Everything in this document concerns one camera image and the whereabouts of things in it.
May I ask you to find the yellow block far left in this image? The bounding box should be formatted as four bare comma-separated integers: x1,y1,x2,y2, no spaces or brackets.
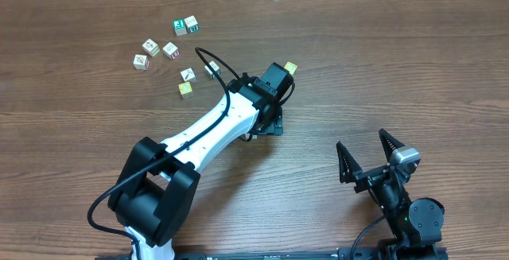
178,82,193,99

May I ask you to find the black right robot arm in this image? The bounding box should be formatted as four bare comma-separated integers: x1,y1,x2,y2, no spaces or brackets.
336,129,448,259

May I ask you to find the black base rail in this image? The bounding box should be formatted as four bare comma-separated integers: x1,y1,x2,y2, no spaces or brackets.
95,247,449,260

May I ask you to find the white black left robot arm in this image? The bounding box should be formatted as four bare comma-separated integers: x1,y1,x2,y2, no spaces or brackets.
107,63,296,259

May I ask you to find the red number three block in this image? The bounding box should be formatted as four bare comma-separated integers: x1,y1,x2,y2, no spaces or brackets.
162,42,180,60

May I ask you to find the number five green block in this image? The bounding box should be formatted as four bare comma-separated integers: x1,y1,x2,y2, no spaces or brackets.
184,15,200,33

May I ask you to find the letter A wooden block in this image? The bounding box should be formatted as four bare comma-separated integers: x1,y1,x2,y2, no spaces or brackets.
204,61,220,80

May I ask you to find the green letter H block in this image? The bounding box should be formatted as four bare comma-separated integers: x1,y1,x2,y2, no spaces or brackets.
173,19,187,36

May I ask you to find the wooden block crossed picture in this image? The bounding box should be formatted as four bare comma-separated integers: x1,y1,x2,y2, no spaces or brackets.
133,54,150,71

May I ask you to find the yellow topped acorn block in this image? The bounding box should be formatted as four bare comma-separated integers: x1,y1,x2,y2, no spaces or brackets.
284,61,297,76

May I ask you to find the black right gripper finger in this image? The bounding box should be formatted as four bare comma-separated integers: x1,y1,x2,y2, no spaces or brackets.
379,129,405,163
336,142,363,183

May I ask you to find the hammer picture block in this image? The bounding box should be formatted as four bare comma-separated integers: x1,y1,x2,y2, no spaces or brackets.
181,68,196,83

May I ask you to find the wooden block red picture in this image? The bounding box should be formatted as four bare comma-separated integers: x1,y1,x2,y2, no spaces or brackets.
142,38,160,56

